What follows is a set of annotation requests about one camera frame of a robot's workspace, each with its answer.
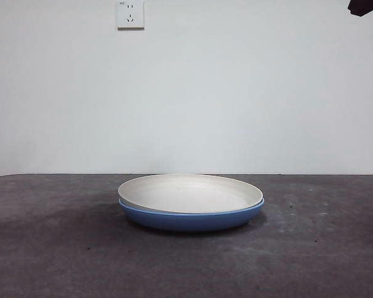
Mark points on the white round plate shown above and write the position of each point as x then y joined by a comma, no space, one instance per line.
186,194

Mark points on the blue round plate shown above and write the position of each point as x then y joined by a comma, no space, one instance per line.
189,222

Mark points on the white wall socket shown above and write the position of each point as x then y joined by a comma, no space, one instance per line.
130,15

